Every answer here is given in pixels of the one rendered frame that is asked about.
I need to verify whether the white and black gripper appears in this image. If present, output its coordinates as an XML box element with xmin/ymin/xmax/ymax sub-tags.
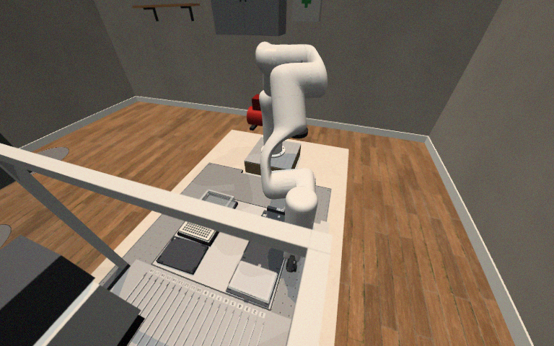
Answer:
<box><xmin>283</xmin><ymin>252</ymin><xmax>300</xmax><ymax>272</ymax></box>

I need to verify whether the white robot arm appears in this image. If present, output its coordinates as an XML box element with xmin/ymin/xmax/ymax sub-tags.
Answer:
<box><xmin>255</xmin><ymin>42</ymin><xmax>330</xmax><ymax>233</ymax></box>

